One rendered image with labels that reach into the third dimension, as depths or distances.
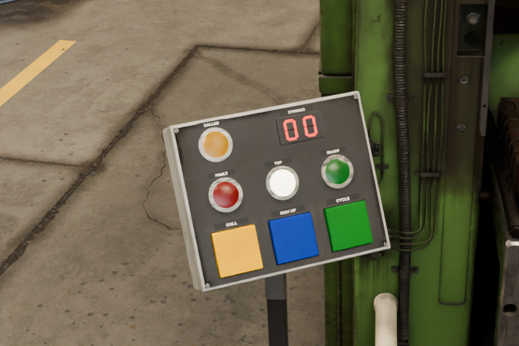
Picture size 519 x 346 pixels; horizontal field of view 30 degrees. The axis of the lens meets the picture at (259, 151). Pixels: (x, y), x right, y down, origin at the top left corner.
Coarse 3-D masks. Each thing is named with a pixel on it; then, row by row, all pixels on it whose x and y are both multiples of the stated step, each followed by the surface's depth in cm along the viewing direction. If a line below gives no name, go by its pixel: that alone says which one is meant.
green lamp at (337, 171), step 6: (330, 162) 166; (336, 162) 166; (342, 162) 166; (330, 168) 165; (336, 168) 166; (342, 168) 166; (348, 168) 166; (330, 174) 165; (336, 174) 166; (342, 174) 166; (348, 174) 166; (330, 180) 165; (336, 180) 166; (342, 180) 166
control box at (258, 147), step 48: (336, 96) 167; (192, 144) 160; (240, 144) 162; (288, 144) 164; (336, 144) 166; (192, 192) 159; (240, 192) 161; (336, 192) 166; (192, 240) 159; (384, 240) 167
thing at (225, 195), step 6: (216, 186) 160; (222, 186) 160; (228, 186) 161; (234, 186) 161; (216, 192) 160; (222, 192) 160; (228, 192) 161; (234, 192) 161; (216, 198) 160; (222, 198) 160; (228, 198) 161; (234, 198) 161; (222, 204) 160; (228, 204) 161; (234, 204) 161
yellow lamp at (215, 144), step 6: (210, 132) 161; (216, 132) 161; (204, 138) 160; (210, 138) 160; (216, 138) 161; (222, 138) 161; (204, 144) 160; (210, 144) 160; (216, 144) 161; (222, 144) 161; (228, 144) 161; (204, 150) 160; (210, 150) 160; (216, 150) 161; (222, 150) 161; (210, 156) 160; (216, 156) 161
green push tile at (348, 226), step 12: (348, 204) 166; (360, 204) 166; (336, 216) 165; (348, 216) 165; (360, 216) 166; (336, 228) 165; (348, 228) 165; (360, 228) 166; (336, 240) 164; (348, 240) 165; (360, 240) 166; (372, 240) 166
